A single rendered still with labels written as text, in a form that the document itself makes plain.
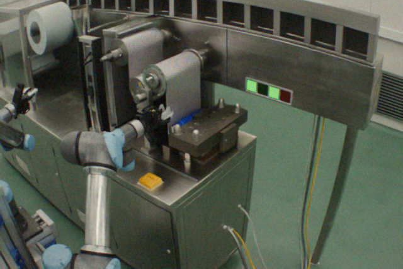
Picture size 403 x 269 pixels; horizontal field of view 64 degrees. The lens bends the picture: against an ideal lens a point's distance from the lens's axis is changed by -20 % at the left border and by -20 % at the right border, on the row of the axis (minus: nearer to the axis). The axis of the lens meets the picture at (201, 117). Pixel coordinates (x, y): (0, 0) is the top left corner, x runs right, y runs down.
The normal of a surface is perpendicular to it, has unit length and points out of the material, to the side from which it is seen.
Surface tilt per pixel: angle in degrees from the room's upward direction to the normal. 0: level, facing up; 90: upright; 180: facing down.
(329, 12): 90
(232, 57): 90
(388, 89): 90
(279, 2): 90
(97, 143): 34
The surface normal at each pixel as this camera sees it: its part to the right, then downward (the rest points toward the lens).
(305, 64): -0.61, 0.38
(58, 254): -0.14, -0.87
